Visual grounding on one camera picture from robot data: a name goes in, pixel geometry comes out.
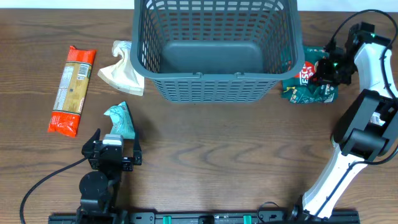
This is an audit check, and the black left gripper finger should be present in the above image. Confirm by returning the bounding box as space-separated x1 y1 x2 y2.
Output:
88 128 101 146
127 106 142 159

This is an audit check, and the green Nescafe coffee bag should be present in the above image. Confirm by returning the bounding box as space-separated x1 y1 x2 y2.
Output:
281 46 338 104

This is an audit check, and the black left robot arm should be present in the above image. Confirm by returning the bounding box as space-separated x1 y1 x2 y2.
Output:
76 101 142 223

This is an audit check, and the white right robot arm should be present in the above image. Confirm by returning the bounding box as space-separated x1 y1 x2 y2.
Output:
293 22 397 220

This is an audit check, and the teal crumpled snack packet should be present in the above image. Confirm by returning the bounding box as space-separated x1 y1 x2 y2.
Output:
104 101 136 139

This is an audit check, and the red orange spaghetti packet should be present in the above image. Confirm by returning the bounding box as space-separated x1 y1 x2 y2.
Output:
47 45 96 138

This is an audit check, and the beige crumpled pouch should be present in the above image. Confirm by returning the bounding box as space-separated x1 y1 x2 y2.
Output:
98 40 145 96

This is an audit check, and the grey plastic basket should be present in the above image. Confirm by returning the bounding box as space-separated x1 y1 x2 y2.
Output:
131 0 305 103

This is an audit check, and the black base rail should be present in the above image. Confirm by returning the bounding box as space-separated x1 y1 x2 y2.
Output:
47 209 361 224

